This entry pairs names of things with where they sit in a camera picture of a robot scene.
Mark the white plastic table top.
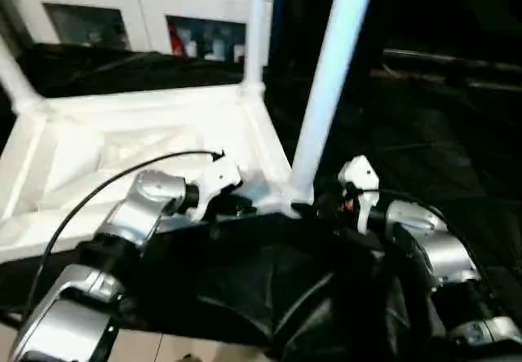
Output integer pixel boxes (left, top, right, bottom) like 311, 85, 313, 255
0, 83, 315, 263

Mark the white plastic table leg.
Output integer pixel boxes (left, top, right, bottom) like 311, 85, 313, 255
0, 35, 46, 113
289, 0, 378, 204
242, 0, 278, 92

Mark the black work mat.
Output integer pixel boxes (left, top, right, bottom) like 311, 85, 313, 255
0, 42, 522, 362

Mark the black piano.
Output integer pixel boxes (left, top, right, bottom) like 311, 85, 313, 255
272, 0, 522, 82

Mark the grey curtain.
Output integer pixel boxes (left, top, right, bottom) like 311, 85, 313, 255
0, 0, 36, 60

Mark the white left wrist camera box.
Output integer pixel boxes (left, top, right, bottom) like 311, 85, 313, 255
188, 149, 244, 225

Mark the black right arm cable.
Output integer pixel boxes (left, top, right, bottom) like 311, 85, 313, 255
354, 188, 497, 298

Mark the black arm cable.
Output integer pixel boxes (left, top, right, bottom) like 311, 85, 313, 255
354, 188, 497, 298
22, 148, 228, 322

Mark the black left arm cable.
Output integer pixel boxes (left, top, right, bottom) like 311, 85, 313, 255
22, 148, 228, 322

